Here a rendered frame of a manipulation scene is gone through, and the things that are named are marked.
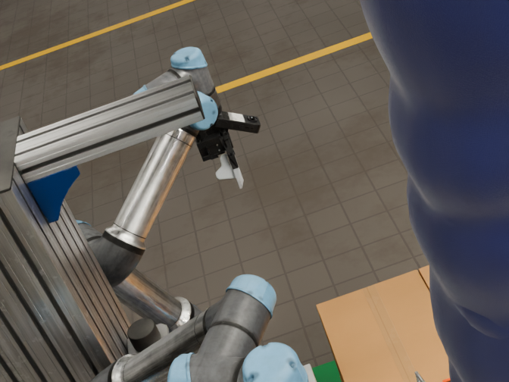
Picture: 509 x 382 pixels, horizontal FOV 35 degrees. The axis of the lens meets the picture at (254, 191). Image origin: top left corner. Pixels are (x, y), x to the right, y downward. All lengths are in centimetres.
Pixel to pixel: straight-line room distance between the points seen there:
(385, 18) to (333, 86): 481
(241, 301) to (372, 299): 186
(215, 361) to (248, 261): 313
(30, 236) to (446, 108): 84
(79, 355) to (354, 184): 315
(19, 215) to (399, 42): 82
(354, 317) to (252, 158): 220
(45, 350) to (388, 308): 169
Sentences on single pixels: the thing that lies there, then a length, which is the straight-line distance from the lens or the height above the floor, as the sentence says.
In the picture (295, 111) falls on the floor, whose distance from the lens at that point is 532.
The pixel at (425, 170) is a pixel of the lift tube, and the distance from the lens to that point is 73.
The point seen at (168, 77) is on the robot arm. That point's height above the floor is 185.
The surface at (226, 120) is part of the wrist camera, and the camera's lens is 195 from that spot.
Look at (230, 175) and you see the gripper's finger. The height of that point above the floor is 156.
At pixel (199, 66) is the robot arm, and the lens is 188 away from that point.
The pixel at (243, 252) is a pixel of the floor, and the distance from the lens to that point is 429.
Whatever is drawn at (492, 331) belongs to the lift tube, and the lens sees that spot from 84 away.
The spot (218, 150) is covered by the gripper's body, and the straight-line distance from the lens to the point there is 198.
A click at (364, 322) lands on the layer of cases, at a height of 54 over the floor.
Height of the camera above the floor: 262
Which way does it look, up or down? 34 degrees down
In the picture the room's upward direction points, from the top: 20 degrees counter-clockwise
